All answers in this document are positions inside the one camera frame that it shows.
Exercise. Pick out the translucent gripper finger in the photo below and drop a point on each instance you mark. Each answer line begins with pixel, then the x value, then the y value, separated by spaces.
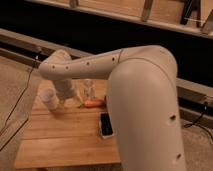
pixel 78 99

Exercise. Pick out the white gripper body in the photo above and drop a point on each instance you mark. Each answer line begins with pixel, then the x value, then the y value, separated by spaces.
pixel 64 89

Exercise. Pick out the white ceramic cup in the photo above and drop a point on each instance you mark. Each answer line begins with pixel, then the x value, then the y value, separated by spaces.
pixel 49 99

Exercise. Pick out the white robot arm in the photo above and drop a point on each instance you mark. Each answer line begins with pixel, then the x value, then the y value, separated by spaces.
pixel 142 101

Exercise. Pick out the orange carrot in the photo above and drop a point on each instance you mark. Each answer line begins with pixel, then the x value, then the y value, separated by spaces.
pixel 93 103

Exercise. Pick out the black phone in white case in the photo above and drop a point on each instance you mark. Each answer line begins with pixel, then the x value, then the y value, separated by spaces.
pixel 105 127

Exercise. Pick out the wooden table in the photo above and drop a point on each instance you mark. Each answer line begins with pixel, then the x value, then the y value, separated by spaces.
pixel 68 137

